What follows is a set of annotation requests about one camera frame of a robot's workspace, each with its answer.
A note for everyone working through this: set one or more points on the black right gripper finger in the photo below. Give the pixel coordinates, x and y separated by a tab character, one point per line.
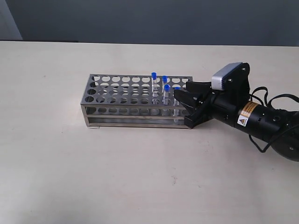
197	105

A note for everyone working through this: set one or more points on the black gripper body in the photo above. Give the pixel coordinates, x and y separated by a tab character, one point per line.
225	105

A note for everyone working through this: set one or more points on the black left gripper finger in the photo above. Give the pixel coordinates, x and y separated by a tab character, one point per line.
198	89

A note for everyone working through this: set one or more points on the blue capped tube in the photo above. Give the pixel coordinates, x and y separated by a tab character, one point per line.
166	93
154	87
176	103
164	82

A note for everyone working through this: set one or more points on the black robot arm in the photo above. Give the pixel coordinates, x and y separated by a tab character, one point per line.
279	128

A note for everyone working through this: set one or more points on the stainless steel test tube rack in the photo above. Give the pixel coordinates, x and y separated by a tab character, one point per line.
127	101

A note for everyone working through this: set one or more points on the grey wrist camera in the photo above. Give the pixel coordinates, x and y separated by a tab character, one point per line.
219	78

